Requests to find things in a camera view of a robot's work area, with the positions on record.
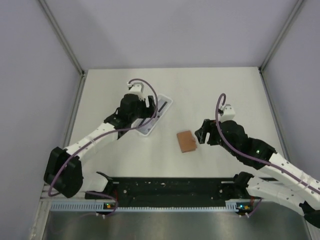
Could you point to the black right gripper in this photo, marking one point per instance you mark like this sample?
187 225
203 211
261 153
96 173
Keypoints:
201 133

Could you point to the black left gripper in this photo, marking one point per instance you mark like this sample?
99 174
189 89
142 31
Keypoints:
148 112

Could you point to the tan leather card holder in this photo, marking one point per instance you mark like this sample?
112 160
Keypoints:
186 141

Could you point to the white plastic basket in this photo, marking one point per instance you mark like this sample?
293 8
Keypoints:
140 122

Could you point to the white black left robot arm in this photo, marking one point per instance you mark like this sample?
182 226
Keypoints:
65 172

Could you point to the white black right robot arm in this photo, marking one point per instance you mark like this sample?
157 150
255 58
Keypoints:
299 191

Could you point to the grey card in basket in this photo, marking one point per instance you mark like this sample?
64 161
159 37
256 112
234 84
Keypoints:
163 106

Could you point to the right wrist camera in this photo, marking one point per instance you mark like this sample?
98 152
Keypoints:
226 113

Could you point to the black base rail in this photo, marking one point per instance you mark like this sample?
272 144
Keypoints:
167 192

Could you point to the grey slotted cable duct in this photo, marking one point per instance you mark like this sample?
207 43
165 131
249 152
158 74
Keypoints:
107 206

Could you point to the left aluminium frame post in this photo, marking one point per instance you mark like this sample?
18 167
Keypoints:
60 36

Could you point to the aluminium frame post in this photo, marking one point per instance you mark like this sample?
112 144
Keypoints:
60 36
294 13

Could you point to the right aluminium frame post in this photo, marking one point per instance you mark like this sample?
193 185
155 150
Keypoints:
294 13

